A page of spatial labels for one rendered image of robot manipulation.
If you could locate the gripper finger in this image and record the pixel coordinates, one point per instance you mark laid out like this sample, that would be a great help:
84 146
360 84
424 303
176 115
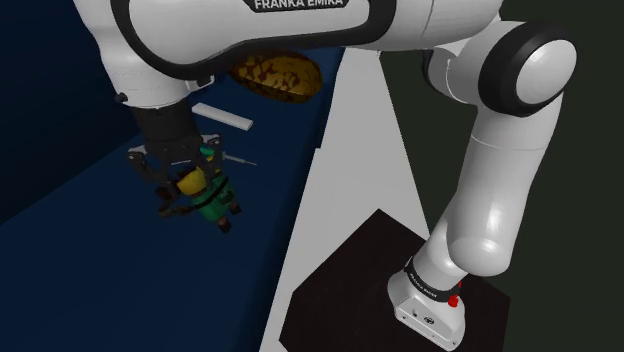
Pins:
210 153
146 168

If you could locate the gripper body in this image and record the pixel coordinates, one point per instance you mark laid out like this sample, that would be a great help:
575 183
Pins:
166 131

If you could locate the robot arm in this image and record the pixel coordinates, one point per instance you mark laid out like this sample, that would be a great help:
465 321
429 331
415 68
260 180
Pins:
492 195

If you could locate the white flat bar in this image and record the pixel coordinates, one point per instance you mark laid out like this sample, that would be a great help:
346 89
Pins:
222 117

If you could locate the green toy figure yellow head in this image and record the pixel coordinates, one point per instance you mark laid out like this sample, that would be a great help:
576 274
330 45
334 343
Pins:
214 200

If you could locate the brown yellow patterned bowl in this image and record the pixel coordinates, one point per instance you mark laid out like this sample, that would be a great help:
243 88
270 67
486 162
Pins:
280 78

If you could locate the dark blue sofa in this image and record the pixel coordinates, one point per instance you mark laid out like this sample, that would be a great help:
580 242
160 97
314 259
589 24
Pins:
122 273

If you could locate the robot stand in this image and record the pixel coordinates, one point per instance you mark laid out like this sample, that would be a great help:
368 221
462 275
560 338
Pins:
341 292

